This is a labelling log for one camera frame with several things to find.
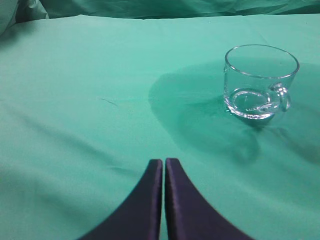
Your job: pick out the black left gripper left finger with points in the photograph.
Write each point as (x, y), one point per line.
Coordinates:
(139, 215)

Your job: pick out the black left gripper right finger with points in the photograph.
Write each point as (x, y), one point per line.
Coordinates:
(188, 215)

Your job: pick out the green table cloth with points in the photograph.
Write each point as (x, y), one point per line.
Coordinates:
(87, 101)

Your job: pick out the clear glass mug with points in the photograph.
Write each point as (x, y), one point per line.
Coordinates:
(257, 79)

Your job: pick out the green backdrop cloth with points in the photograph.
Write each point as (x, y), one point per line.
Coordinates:
(19, 11)

